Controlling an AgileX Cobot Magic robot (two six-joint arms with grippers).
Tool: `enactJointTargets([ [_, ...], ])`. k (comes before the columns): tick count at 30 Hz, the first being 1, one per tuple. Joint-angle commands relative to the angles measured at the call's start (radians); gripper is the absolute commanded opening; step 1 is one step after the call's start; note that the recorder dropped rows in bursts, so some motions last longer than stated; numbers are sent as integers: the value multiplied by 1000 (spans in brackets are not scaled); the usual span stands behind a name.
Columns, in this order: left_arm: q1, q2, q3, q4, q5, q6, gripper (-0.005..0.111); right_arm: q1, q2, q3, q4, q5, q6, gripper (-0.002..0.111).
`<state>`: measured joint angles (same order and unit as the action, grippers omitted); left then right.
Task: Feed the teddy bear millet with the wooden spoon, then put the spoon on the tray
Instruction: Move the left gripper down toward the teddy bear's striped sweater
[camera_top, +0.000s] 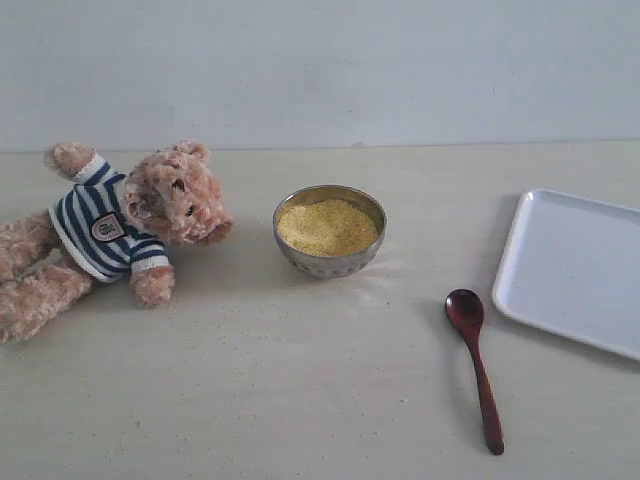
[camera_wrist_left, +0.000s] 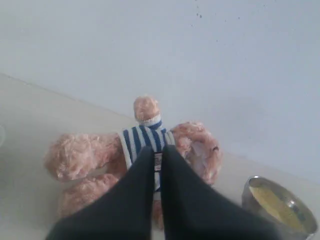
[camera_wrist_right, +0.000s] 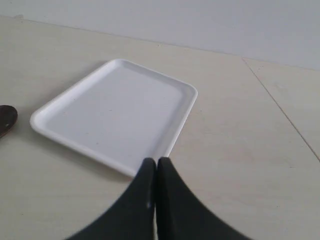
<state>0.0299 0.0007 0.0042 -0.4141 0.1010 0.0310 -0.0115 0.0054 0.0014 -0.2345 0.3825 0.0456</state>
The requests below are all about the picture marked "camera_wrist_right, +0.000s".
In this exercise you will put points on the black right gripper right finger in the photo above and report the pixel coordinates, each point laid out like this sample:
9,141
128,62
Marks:
180,215

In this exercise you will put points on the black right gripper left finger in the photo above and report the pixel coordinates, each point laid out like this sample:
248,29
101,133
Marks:
131,217

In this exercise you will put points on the dark red wooden spoon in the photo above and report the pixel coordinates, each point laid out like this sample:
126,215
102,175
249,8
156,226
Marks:
8,118

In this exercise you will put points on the white rectangular plastic tray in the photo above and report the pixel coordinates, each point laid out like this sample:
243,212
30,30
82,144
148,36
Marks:
118,115

